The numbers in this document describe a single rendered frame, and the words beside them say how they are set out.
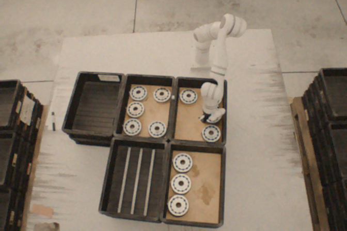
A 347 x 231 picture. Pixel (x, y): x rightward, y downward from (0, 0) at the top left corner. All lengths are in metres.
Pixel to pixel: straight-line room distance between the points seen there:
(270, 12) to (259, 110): 1.78
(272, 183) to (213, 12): 2.16
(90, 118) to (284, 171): 1.18
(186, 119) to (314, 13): 2.39
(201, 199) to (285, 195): 0.50
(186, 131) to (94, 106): 0.57
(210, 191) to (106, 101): 0.81
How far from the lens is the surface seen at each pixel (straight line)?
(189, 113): 1.64
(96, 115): 1.73
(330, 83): 2.41
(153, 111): 1.66
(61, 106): 1.99
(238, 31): 1.30
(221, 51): 1.28
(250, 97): 1.88
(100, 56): 2.12
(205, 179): 1.52
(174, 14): 3.28
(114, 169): 1.58
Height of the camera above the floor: 2.32
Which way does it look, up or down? 62 degrees down
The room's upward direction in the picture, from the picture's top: 6 degrees counter-clockwise
